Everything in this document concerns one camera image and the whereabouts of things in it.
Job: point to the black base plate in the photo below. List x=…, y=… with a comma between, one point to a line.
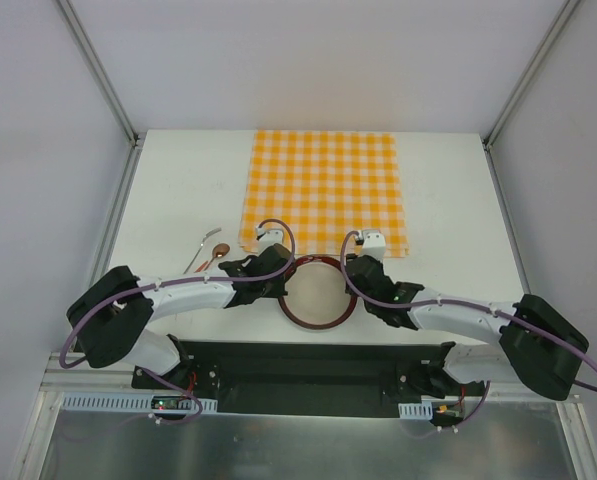
x=366, y=381

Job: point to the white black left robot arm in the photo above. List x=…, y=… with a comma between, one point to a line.
x=110, y=320

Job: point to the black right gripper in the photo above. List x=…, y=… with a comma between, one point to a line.
x=363, y=267

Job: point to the aluminium frame post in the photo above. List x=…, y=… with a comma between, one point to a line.
x=95, y=66
x=548, y=42

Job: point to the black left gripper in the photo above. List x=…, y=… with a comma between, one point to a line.
x=276, y=257

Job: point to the aluminium right side rail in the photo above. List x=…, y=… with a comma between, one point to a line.
x=507, y=219

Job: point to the white cable duct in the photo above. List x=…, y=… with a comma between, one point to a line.
x=421, y=411
x=135, y=403

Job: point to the aluminium frame post right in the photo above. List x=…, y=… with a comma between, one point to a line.
x=548, y=42

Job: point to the aluminium front rail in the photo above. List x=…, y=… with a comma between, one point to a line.
x=118, y=378

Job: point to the aluminium left side rail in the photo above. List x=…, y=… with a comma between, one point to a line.
x=115, y=213

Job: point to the aluminium rail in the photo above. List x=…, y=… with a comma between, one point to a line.
x=118, y=378
x=115, y=213
x=507, y=219

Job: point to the copper spoon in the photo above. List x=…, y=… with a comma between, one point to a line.
x=219, y=251

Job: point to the aluminium frame post left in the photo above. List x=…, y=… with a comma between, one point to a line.
x=95, y=66

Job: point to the left white cable duct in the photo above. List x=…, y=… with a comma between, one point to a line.
x=135, y=403

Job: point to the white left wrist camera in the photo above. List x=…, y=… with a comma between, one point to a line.
x=267, y=237

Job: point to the yellow white checkered cloth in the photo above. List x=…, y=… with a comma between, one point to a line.
x=323, y=184

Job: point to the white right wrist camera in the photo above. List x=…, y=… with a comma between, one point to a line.
x=371, y=243

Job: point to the right white cable duct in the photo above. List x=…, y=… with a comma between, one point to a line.
x=421, y=411

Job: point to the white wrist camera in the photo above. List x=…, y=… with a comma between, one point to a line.
x=267, y=237
x=371, y=243

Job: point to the red rimmed cream plate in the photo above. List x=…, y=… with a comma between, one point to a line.
x=316, y=298

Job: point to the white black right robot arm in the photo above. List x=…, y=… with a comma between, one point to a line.
x=527, y=341

